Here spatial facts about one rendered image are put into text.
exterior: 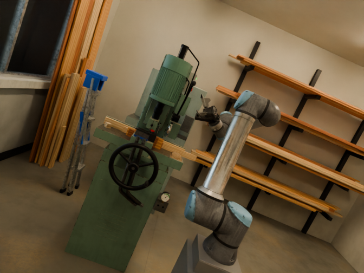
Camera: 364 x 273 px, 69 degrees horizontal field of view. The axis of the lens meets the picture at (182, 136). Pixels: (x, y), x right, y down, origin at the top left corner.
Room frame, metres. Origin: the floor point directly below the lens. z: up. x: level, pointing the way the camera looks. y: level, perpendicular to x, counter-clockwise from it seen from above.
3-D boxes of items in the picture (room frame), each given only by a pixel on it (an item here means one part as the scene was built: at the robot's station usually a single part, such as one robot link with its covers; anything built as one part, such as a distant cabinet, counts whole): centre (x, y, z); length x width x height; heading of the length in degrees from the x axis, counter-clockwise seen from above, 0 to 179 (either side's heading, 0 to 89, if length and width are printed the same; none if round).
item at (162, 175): (1.94, 0.23, 0.76); 0.57 x 0.45 x 0.09; 6
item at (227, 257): (1.32, -0.43, 0.67); 0.19 x 0.19 x 0.10
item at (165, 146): (1.83, 0.12, 0.92); 0.55 x 0.02 x 0.04; 96
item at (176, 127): (2.02, 0.09, 1.02); 0.09 x 0.07 x 0.12; 96
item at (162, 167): (1.76, 0.22, 0.82); 0.40 x 0.21 x 0.04; 96
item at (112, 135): (1.71, 0.23, 0.87); 0.61 x 0.30 x 0.06; 96
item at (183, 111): (2.05, 0.09, 1.23); 0.09 x 0.08 x 0.15; 6
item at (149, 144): (1.62, 0.22, 0.91); 0.15 x 0.14 x 0.09; 96
